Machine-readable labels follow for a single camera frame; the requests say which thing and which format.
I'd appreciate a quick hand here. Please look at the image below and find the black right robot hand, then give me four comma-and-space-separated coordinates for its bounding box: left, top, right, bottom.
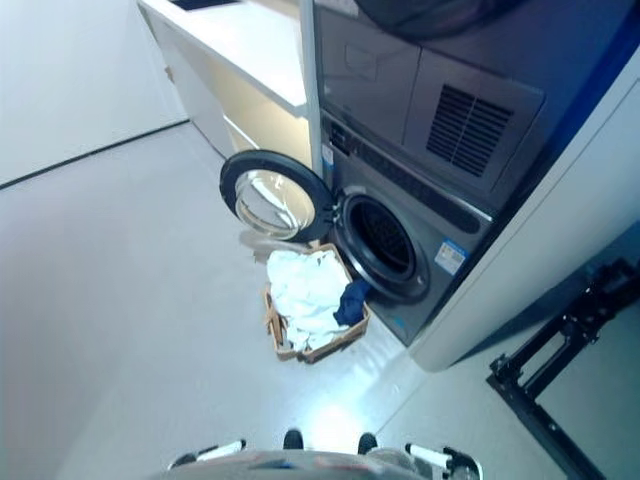
404, 442, 482, 475

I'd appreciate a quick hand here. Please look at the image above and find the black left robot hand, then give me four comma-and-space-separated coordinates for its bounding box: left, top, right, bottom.
168, 438, 248, 470

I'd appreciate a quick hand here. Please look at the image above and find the brown wicker laundry basket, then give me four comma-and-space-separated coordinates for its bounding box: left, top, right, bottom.
263, 243, 372, 364

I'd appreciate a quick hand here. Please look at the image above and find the grey front-load washing machine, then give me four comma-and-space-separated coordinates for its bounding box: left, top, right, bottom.
319, 110, 496, 348

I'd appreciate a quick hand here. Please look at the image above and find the round washing machine door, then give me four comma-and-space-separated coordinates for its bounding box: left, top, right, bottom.
218, 151, 339, 245

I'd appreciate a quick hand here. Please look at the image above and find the grey robot torso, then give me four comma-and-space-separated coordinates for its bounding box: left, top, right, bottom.
147, 448, 496, 480

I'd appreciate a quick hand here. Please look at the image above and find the dark blue garment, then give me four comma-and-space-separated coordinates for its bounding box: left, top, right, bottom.
333, 279, 372, 326

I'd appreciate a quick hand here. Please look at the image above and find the white cloth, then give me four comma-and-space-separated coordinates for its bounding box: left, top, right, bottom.
265, 248, 351, 352

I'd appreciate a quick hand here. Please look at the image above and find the grey stacked dryer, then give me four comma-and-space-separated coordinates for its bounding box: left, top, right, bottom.
313, 0, 547, 212

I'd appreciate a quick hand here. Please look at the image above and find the white counter cabinet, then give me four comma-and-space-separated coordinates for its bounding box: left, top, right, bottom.
136, 0, 321, 172

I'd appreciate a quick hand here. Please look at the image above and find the black metal frame stand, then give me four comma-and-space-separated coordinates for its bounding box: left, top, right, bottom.
486, 257, 640, 480

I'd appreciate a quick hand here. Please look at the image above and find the white appliance enclosure panel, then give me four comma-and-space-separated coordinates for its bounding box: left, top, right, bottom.
408, 79, 640, 373

